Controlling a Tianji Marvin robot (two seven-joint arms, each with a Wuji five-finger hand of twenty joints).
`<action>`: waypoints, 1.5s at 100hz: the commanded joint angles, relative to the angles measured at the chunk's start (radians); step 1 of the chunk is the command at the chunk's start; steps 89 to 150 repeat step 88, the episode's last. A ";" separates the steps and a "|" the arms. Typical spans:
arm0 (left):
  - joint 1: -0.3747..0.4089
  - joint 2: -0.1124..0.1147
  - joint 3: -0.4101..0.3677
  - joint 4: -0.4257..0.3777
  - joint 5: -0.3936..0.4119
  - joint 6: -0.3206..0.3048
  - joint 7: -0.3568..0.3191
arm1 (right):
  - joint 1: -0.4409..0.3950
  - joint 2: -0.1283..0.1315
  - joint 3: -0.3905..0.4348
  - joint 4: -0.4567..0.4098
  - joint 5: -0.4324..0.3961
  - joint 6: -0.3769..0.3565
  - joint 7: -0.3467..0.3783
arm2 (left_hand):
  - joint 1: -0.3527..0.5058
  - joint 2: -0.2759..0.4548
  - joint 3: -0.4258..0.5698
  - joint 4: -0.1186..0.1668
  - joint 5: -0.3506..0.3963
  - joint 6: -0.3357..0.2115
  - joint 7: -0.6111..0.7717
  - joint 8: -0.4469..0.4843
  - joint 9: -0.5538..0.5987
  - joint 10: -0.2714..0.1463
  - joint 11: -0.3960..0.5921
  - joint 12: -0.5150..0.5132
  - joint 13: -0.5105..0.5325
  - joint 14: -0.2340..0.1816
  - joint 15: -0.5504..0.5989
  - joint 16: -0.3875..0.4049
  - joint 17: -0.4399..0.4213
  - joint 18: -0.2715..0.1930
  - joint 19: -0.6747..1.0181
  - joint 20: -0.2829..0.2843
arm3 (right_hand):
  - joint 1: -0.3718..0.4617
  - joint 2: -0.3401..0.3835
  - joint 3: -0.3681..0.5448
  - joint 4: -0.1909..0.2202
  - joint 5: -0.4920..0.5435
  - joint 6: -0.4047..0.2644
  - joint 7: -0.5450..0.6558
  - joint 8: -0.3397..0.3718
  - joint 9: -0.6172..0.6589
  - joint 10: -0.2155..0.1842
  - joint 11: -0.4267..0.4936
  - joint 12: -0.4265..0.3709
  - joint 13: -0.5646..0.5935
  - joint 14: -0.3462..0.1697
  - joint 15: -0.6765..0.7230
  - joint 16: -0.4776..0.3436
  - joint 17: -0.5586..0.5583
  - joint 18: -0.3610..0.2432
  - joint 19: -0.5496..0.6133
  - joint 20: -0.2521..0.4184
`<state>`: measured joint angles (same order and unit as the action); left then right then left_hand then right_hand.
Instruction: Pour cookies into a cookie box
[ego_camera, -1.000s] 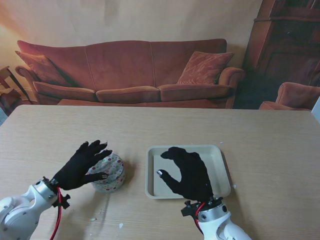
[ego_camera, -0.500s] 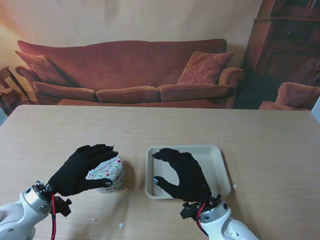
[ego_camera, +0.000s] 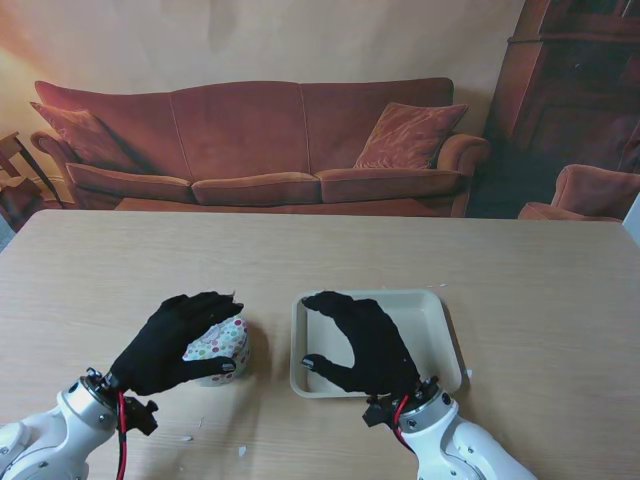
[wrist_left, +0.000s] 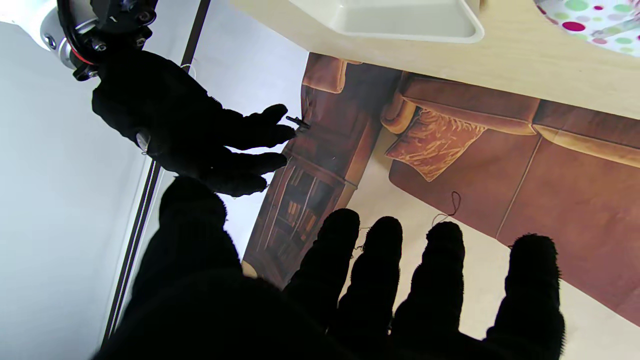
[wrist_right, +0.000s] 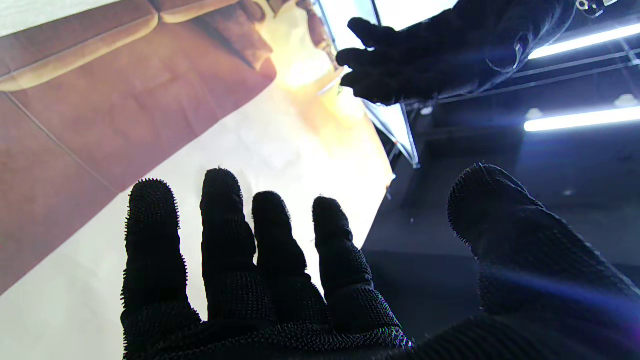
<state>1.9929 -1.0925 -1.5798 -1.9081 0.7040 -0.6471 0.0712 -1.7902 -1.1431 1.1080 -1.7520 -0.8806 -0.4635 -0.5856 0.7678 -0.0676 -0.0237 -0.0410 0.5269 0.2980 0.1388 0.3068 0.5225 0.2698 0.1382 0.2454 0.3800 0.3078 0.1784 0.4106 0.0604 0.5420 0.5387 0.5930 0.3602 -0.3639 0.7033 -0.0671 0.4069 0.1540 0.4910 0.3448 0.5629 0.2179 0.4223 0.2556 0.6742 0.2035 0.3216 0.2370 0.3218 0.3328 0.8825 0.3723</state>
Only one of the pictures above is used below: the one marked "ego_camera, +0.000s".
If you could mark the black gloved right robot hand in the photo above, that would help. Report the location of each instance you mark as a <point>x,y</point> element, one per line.
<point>375,350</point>

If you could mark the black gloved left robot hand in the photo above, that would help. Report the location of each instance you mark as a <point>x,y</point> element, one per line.
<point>160,350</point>

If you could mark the beige rectangular tray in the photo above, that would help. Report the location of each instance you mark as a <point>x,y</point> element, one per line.
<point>430,325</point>

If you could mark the round polka dot box lid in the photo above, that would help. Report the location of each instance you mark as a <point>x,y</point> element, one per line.
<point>220,340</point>

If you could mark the round polka dot cookie box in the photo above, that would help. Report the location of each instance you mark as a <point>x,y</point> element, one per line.
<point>235,372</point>

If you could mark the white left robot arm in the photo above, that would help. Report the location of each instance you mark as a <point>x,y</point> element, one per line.
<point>65,430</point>

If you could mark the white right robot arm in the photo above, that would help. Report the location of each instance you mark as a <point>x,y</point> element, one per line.
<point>440,430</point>

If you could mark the patterned red sofa cushion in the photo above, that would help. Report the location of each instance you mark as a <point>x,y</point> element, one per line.
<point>405,135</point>

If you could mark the red brown sofa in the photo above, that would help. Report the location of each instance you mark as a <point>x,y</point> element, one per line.
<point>240,130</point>

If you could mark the plain red sofa cushion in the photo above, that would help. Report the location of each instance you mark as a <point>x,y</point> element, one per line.
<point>75,130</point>

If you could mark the wooden side chair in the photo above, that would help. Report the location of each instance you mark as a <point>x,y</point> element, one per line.
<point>10,150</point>

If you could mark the red brown armchair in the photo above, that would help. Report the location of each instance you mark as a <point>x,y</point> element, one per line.
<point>595,190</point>

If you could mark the dark wooden cabinet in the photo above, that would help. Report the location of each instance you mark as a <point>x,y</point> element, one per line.
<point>560,90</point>

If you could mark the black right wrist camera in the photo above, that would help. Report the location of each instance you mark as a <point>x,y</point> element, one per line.
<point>377,415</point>

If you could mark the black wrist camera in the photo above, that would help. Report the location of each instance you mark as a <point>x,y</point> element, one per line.
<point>142,415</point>
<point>377,415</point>

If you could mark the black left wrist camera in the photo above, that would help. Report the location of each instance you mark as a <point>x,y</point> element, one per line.
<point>142,415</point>

